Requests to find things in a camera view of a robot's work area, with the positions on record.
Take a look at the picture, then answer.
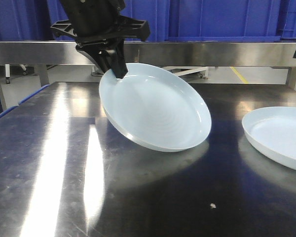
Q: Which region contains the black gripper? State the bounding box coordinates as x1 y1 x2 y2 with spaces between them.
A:
51 0 150 79

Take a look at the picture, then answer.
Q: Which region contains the pale blue plate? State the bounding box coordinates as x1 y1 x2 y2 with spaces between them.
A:
242 106 296 170
99 63 212 152

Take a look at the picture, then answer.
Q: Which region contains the middle blue plastic crate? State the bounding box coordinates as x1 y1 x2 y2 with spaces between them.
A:
47 0 170 42

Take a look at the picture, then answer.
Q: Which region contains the blue plastic crate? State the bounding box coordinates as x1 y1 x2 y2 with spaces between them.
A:
168 0 280 42
47 0 170 42
0 0 68 41

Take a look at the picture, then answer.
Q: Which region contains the right blue plastic crate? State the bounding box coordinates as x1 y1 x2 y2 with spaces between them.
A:
168 0 280 42

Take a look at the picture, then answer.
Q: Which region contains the left blue plastic crate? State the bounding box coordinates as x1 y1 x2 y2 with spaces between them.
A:
0 0 68 41

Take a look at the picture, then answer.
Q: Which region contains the far right blue crate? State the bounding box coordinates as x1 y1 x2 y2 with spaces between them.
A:
277 0 296 40

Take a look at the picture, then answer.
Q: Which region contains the stainless steel shelf rail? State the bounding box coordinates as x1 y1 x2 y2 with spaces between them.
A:
0 41 296 68

